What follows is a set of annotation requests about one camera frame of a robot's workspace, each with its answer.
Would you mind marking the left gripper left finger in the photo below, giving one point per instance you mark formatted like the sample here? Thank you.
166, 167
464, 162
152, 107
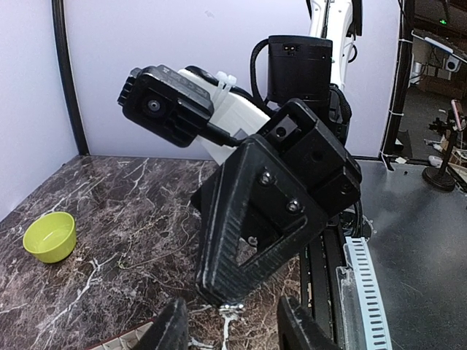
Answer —
169, 330

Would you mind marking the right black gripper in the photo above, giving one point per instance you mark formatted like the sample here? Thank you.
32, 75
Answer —
255, 214

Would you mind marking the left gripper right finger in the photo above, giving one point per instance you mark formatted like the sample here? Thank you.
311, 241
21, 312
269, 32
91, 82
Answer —
297, 329

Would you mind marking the beige jewelry tray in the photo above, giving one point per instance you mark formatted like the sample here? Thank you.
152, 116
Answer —
125, 341

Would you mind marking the green plastic bowl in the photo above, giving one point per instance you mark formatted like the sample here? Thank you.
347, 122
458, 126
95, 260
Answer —
51, 238

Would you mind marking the white slotted cable duct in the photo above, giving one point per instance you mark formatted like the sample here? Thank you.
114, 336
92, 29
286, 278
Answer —
365, 322

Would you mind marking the black front rail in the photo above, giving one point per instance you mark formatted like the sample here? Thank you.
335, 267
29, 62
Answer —
319, 283

